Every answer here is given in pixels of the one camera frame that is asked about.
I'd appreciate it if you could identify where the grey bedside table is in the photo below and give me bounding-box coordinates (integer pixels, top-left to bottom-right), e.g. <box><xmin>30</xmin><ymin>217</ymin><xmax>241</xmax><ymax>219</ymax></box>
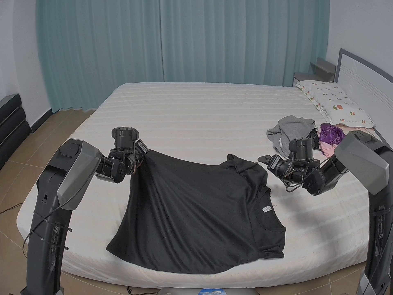
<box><xmin>294</xmin><ymin>57</ymin><xmax>336</xmax><ymax>84</ymax></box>

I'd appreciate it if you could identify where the black chest of drawers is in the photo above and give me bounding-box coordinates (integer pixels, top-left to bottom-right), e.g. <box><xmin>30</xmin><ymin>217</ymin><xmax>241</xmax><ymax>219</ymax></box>
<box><xmin>0</xmin><ymin>93</ymin><xmax>31</xmax><ymax>170</ymax></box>

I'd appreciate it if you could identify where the black cable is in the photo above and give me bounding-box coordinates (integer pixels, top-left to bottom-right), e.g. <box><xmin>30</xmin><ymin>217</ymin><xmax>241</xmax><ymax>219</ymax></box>
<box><xmin>23</xmin><ymin>188</ymin><xmax>82</xmax><ymax>253</ymax></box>
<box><xmin>285</xmin><ymin>177</ymin><xmax>306</xmax><ymax>193</ymax></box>

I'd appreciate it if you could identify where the black T-shirt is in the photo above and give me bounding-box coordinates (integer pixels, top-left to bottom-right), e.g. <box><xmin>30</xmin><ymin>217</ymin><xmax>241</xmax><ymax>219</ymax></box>
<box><xmin>106</xmin><ymin>149</ymin><xmax>287</xmax><ymax>273</ymax></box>

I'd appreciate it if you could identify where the pile of clothes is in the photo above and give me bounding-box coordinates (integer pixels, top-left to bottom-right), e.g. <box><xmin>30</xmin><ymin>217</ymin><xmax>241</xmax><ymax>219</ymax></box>
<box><xmin>308</xmin><ymin>122</ymin><xmax>346</xmax><ymax>157</ymax></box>

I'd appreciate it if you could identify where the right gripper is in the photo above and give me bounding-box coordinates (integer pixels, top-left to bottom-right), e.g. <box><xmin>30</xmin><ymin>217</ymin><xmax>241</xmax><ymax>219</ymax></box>
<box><xmin>258</xmin><ymin>155</ymin><xmax>294</xmax><ymax>179</ymax></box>

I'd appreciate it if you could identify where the blue-green curtain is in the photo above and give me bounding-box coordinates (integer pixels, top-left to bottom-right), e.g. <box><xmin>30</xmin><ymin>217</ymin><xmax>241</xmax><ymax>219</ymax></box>
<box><xmin>160</xmin><ymin>0</ymin><xmax>330</xmax><ymax>88</ymax></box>
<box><xmin>36</xmin><ymin>0</ymin><xmax>163</xmax><ymax>113</ymax></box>

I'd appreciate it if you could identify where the grey garment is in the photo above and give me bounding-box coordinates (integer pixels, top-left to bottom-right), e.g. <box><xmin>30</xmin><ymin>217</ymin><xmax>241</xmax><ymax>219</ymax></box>
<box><xmin>267</xmin><ymin>116</ymin><xmax>316</xmax><ymax>158</ymax></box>

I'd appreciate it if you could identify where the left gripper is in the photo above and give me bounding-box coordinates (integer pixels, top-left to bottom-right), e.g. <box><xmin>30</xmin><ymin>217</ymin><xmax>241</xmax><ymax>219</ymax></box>
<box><xmin>124</xmin><ymin>152</ymin><xmax>145</xmax><ymax>174</ymax></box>

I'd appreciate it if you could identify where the bed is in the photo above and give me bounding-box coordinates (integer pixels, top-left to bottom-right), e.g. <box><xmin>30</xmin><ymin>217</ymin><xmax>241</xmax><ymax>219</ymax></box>
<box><xmin>16</xmin><ymin>49</ymin><xmax>393</xmax><ymax>288</ymax></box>

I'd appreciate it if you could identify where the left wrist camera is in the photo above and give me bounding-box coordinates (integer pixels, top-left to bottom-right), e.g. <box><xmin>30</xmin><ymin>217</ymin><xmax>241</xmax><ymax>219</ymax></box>
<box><xmin>135</xmin><ymin>138</ymin><xmax>150</xmax><ymax>157</ymax></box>

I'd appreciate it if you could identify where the white printed pillow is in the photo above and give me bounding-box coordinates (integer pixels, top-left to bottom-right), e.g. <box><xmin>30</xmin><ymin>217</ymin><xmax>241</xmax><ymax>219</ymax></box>
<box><xmin>293</xmin><ymin>80</ymin><xmax>376</xmax><ymax>129</ymax></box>

